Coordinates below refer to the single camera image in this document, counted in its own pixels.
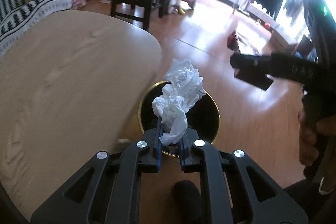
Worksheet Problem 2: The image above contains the white plastic bag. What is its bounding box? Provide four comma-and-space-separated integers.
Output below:
151, 59, 206, 146

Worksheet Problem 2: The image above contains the dark red box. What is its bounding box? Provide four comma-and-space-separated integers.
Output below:
227, 31, 273, 90

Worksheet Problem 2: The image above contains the black round trash bin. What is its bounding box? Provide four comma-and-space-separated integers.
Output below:
138, 81, 221, 143

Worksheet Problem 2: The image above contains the person's right hand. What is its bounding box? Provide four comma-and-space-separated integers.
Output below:
298, 110, 335, 193

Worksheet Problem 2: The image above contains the person's black sock foot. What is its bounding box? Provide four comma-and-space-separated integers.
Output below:
171, 180, 202, 223

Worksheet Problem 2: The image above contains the wooden oval table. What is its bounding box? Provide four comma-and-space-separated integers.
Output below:
1, 10, 162, 220

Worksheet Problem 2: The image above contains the black white striped sofa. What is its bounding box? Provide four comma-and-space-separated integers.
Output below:
0, 0, 75, 57

